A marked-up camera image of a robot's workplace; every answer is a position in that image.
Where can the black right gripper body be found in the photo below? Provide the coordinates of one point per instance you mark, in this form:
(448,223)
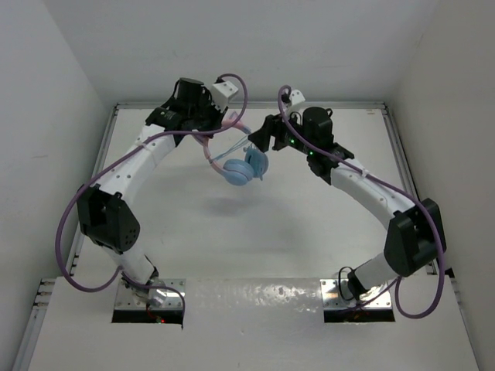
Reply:
(284,136)

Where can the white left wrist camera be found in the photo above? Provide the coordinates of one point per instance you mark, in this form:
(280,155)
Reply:
(222,92)

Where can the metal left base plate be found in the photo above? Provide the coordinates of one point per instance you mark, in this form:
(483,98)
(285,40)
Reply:
(129,298)

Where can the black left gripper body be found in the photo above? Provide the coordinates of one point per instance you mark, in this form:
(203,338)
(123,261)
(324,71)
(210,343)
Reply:
(205,116)

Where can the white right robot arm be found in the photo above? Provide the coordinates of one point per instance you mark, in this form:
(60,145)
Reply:
(414,229)

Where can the pink blue cat-ear headphones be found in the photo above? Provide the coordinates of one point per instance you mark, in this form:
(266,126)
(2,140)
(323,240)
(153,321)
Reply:
(237,172)

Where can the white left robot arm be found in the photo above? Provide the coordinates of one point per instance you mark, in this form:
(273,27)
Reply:
(104,208)

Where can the white front cover board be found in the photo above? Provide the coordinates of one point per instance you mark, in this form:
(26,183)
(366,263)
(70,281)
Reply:
(265,324)

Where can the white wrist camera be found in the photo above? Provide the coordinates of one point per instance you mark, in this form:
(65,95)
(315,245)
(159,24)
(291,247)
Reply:
(295,101)
(222,92)

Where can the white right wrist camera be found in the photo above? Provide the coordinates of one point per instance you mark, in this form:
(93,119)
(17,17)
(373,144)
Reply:
(295,101)

